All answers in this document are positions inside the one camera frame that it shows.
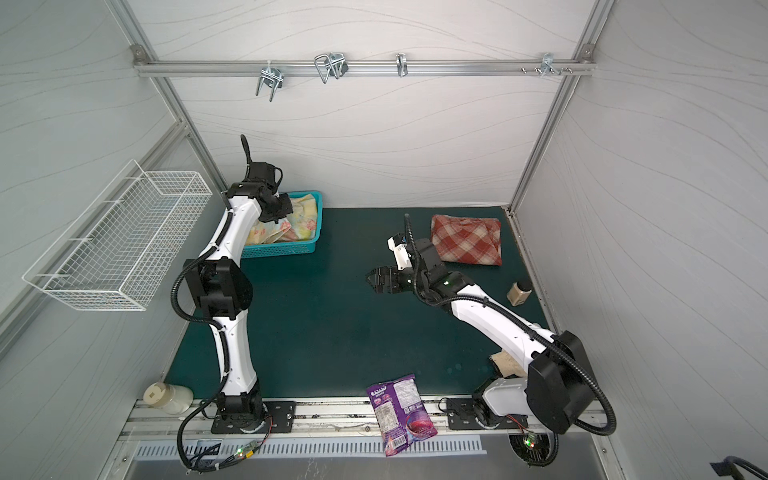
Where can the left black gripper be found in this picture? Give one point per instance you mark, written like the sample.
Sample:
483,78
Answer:
287,207

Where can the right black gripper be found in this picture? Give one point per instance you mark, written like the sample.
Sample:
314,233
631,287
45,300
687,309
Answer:
393,279

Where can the floral yellow skirt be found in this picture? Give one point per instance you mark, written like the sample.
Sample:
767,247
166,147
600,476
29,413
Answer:
300,225

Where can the red plaid skirt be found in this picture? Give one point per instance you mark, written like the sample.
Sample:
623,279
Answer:
474,241

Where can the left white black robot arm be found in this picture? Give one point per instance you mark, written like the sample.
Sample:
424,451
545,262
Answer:
213,290

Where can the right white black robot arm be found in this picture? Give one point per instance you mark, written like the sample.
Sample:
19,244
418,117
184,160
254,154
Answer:
559,387

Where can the teal plastic basket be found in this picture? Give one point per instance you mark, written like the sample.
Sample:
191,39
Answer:
283,249

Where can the left metal hook clamp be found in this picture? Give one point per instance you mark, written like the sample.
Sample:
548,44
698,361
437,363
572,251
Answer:
270,80

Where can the metal hook clamp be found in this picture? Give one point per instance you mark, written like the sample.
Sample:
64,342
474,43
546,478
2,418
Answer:
331,65
270,80

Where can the small jar black lid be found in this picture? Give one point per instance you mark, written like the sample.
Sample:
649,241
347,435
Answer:
519,292

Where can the middle metal hook clamp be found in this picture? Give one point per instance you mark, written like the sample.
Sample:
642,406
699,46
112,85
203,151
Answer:
331,65

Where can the purple snack bag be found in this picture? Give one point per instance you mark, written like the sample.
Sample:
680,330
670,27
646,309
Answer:
400,413

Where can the beige work glove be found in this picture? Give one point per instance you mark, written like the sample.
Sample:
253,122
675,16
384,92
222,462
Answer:
506,366

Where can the small metal hook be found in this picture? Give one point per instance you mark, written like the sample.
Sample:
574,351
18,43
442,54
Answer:
401,65

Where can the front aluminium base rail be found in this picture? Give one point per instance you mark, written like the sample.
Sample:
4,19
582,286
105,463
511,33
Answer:
316,417

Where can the horizontal aluminium rail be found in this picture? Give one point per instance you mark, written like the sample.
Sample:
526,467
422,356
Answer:
357,68

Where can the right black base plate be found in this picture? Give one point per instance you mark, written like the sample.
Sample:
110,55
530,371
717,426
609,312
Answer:
473,414

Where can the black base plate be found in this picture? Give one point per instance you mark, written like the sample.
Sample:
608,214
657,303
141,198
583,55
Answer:
473,414
276,417

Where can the white wire basket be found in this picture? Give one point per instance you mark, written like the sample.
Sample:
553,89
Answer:
116,253

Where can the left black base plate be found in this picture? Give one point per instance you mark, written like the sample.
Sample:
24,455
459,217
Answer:
276,417

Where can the right metal bracket clamp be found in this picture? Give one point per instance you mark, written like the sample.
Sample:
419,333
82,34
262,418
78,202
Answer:
548,66

